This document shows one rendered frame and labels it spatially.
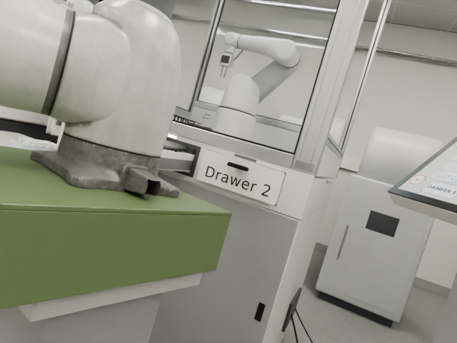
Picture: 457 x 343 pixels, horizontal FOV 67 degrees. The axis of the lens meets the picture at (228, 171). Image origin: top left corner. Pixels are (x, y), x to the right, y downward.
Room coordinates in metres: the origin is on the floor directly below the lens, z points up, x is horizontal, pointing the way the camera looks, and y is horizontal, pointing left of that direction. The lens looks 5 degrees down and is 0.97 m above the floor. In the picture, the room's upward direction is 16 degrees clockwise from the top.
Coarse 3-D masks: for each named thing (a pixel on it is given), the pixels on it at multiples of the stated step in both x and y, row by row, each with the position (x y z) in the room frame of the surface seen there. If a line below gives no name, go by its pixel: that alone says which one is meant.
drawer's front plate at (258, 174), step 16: (208, 160) 1.19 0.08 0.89; (224, 160) 1.17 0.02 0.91; (240, 160) 1.15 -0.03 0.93; (224, 176) 1.16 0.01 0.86; (240, 176) 1.14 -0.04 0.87; (256, 176) 1.13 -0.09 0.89; (272, 176) 1.11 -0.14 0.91; (240, 192) 1.14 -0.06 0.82; (256, 192) 1.12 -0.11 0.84; (272, 192) 1.10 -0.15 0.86
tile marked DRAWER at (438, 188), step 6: (426, 186) 0.90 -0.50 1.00; (432, 186) 0.89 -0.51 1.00; (438, 186) 0.88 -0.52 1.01; (444, 186) 0.86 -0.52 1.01; (450, 186) 0.85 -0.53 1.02; (456, 186) 0.84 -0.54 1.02; (426, 192) 0.88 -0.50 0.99; (432, 192) 0.87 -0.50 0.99; (438, 192) 0.86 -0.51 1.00; (444, 192) 0.84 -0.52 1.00; (450, 192) 0.83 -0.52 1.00; (456, 192) 0.82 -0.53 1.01; (450, 198) 0.81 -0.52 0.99
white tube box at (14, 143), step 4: (12, 140) 1.07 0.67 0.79; (16, 140) 1.09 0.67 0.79; (24, 140) 1.11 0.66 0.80; (12, 144) 1.07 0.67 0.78; (16, 144) 1.05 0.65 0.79; (20, 144) 1.04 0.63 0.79; (24, 144) 1.04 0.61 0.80; (28, 144) 1.07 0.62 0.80; (32, 144) 1.09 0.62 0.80; (36, 144) 1.12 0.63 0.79; (40, 144) 1.14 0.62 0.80; (24, 148) 1.04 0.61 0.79; (28, 148) 1.05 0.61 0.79; (32, 148) 1.06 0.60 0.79; (36, 148) 1.07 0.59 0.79; (40, 148) 1.08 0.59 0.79; (44, 148) 1.09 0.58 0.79; (48, 148) 1.10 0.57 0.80; (52, 148) 1.11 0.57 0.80; (56, 148) 1.15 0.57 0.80
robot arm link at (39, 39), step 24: (0, 0) 0.41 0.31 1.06; (24, 0) 0.43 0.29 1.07; (48, 0) 0.46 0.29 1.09; (0, 24) 0.40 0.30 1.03; (24, 24) 0.42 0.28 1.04; (48, 24) 0.44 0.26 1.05; (0, 48) 0.41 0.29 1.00; (24, 48) 0.42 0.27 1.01; (48, 48) 0.43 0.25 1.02; (0, 72) 0.42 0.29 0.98; (24, 72) 0.43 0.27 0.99; (48, 72) 0.44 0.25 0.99; (0, 96) 0.44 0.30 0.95; (24, 96) 0.45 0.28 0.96; (48, 96) 0.45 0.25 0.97
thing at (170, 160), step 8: (168, 152) 1.07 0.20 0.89; (176, 152) 1.12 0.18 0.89; (184, 152) 1.26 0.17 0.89; (160, 160) 1.04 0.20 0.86; (168, 160) 1.08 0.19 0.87; (176, 160) 1.12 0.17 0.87; (184, 160) 1.17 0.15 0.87; (192, 160) 1.23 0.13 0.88; (160, 168) 1.05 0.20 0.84; (168, 168) 1.09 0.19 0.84; (176, 168) 1.14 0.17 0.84; (184, 168) 1.19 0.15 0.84
